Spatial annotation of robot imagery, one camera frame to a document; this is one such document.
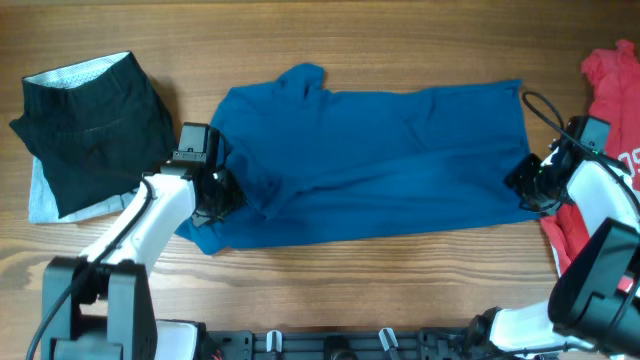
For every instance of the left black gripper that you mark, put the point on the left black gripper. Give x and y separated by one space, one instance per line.
234 195

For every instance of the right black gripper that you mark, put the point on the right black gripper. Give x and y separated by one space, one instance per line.
517 177

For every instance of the blue t-shirt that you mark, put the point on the blue t-shirt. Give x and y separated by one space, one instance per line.
319 166

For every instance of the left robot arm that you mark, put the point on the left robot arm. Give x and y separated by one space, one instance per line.
98 305

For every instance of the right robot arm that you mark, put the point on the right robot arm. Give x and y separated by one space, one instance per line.
594 305

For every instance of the red printed t-shirt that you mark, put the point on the red printed t-shirt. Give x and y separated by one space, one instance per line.
614 77

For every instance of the black folded shorts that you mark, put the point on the black folded shorts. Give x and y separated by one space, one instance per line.
96 126

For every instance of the light grey folded garment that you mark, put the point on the light grey folded garment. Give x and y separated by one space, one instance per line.
43 209

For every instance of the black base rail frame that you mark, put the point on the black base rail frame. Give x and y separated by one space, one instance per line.
425 344

